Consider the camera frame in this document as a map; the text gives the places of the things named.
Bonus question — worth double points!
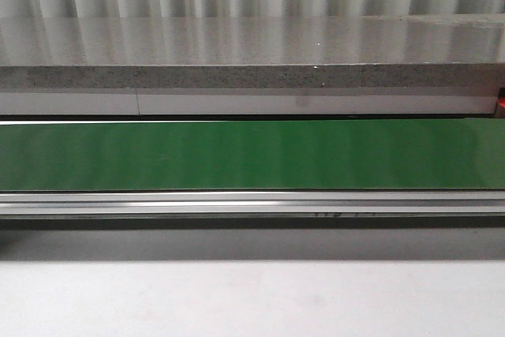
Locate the grey stone countertop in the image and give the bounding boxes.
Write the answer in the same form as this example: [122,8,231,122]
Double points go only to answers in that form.
[1,15,504,119]

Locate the aluminium conveyor front rail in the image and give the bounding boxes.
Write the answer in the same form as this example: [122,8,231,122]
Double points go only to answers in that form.
[1,190,504,230]

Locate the green conveyor belt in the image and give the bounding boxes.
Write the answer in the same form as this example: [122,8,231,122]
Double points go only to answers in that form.
[1,118,504,192]

